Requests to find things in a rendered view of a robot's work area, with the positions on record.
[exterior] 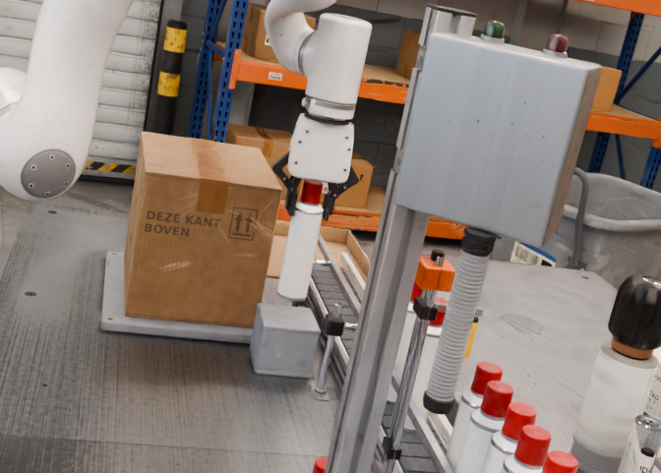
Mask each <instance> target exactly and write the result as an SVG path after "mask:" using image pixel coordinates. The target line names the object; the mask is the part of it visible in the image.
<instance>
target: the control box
mask: <svg viewBox="0 0 661 473"><path fill-rule="evenodd" d="M601 72H602V67H601V66H600V65H598V64H593V63H589V62H584V61H580V60H576V59H571V58H568V57H567V58H560V57H555V56H551V55H547V54H543V53H542V52H541V51H537V50H533V49H528V48H524V47H519V46H515V45H511V44H506V43H504V44H500V43H495V42H490V41H486V40H482V39H480V37H476V36H471V37H469V36H463V35H458V34H456V33H451V32H449V33H447V32H435V33H432V34H431V35H430V37H429V42H428V46H427V51H426V55H425V60H424V64H423V69H422V73H421V78H420V82H419V87H418V91H417V95H416V99H415V104H414V108H413V113H412V117H411V122H410V126H409V131H408V135H407V140H406V144H405V149H404V153H403V158H402V162H401V166H400V171H399V175H398V180H397V184H396V189H395V193H394V198H393V203H394V204H396V205H397V206H400V207H406V208H409V209H413V210H416V211H420V212H423V213H426V214H430V215H433V216H435V217H439V218H442V219H445V220H449V221H452V222H455V223H459V224H462V225H465V226H469V227H472V228H475V229H479V230H482V231H486V232H489V233H492V234H496V235H499V236H502V237H506V238H509V239H512V240H515V241H518V242H521V243H525V244H528V245H531V246H535V247H542V246H543V245H544V244H545V243H546V242H547V241H548V240H549V239H550V238H551V237H552V235H553V234H554V233H555V232H556V231H557V230H558V229H559V225H560V221H561V218H562V214H563V211H564V207H565V203H566V200H567V196H568V192H569V189H570V185H571V179H572V175H573V173H574V169H575V165H576V162H577V158H578V155H579V151H580V147H581V144H582V140H583V136H584V133H585V129H586V125H587V122H588V118H589V115H590V111H591V107H592V104H593V100H594V96H595V93H596V90H597V87H598V83H599V79H600V76H601Z"/></svg>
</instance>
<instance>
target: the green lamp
mask: <svg viewBox="0 0 661 473"><path fill-rule="evenodd" d="M504 33H505V26H504V24H503V23H501V22H499V21H489V22H488V23H487V24H486V25H485V28H484V32H483V34H481V36H480V39H482V40H486V41H490V42H495V43H500V44H504V41H505V40H504V39H503V37H504Z"/></svg>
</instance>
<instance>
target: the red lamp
mask: <svg viewBox="0 0 661 473"><path fill-rule="evenodd" d="M568 45H569V42H568V38H567V37H565V36H563V35H561V34H552V35H551V36H550V37H549V38H548V41H547V45H546V48H543V52H542V53H543V54H547V55H551V56H555V57H560V58H567V56H568V54H567V49H568Z"/></svg>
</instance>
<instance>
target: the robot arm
mask: <svg viewBox="0 0 661 473"><path fill-rule="evenodd" d="M335 1H336V0H270V3H269V4H268V7H267V10H266V13H265V28H266V32H267V35H268V38H269V41H270V46H271V48H272V51H273V53H274V55H275V57H276V59H277V61H278V62H279V64H280V65H281V66H282V67H283V68H284V69H286V70H288V71H289V72H292V73H294V74H297V75H300V76H304V77H306V78H307V87H306V92H305V94H306V97H305V98H303V100H302V106H304V107H305V108H306V109H307V110H308V111H305V112H304V113H301V114H300V116H299V118H298V121H297V123H296V126H295V129H294V132H293V135H292V139H291V142H290V146H289V149H288V153H286V154H285V155H284V156H283V157H282V158H280V159H279V160H278V161H277V162H276V163H274V164H273V165H272V166H271V169H272V171H273V172H274V173H275V174H276V175H277V177H278V178H279V179H280V180H281V181H282V183H283V184H284V186H285V187H286V188H287V194H286V200H285V205H284V208H285V209H287V212H288V214H289V216H293V215H294V211H295V207H296V202H297V197H298V195H297V193H296V191H297V190H296V189H297V187H298V185H299V183H300V181H301V180H302V179H308V180H315V181H322V182H328V187H329V190H328V193H327V194H325V197H324V202H323V209H324V213H323V220H324V221H328V220H329V215H332V211H333V206H334V202H335V199H337V198H338V196H339V195H341V194H342V193H343V192H345V191H346V190H347V189H348V188H350V187H352V186H354V185H355V184H357V183H358V182H359V179H358V177H357V175H356V173H355V171H354V170H353V168H352V166H351V157H352V150H353V140H354V125H353V124H352V123H351V122H349V120H348V119H352V118H353V115H354V111H355V106H356V101H357V96H358V92H359V88H360V83H361V78H362V73H363V69H364V64H365V59H366V54H367V49H368V44H369V40H370V35H371V30H372V25H371V24H370V23H368V22H366V21H364V20H361V19H358V18H354V17H350V16H345V15H340V14H330V13H326V14H322V15H321V16H320V20H319V25H318V30H312V29H311V28H310V27H309V26H308V24H307V22H306V20H305V17H304V13H303V12H313V11H318V10H322V9H325V8H327V7H329V6H330V5H332V4H333V3H334V2H335ZM133 2H134V0H43V3H42V6H41V9H40V11H39V14H38V18H37V21H36V25H35V29H34V34H33V40H32V46H31V52H30V62H29V67H28V72H27V73H25V72H23V71H21V70H18V69H14V68H9V67H0V185H1V186H2V187H3V188H4V189H5V190H6V191H7V192H9V193H10V194H12V195H13V196H15V197H17V198H19V199H22V200H25V201H30V202H44V201H49V200H52V199H55V198H57V197H59V196H61V195H62V194H64V193H65V192H67V191H68V190H69V189H70V188H71V187H72V186H73V185H74V184H75V183H76V181H77V180H78V178H79V177H80V175H81V173H82V171H83V169H84V167H85V164H86V161H87V158H88V155H89V151H90V144H91V140H92V135H93V130H94V124H95V119H96V113H97V107H98V101H99V95H100V88H101V83H102V78H103V73H104V69H105V65H106V62H107V58H108V55H109V52H110V49H111V46H112V44H113V41H114V39H115V37H116V34H117V32H118V31H119V29H120V27H121V25H122V23H123V21H124V19H125V18H126V16H127V14H128V12H129V10H130V8H131V6H132V4H133ZM285 165H286V167H287V168H288V171H289V173H290V174H291V176H290V178H288V176H287V175H286V174H285V173H284V172H283V170H282V168H283V167H284V166H285Z"/></svg>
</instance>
